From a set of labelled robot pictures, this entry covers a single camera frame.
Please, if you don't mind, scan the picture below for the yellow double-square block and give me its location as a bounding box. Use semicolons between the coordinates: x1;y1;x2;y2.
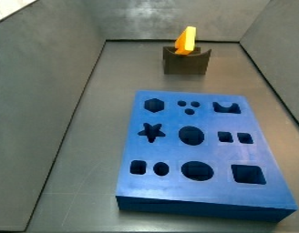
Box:
175;26;197;55

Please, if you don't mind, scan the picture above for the blue shape-sorting board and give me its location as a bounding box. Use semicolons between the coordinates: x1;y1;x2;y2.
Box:
117;90;298;222

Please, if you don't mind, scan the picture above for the black curved stand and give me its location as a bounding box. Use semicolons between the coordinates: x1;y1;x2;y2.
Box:
163;46;212;75

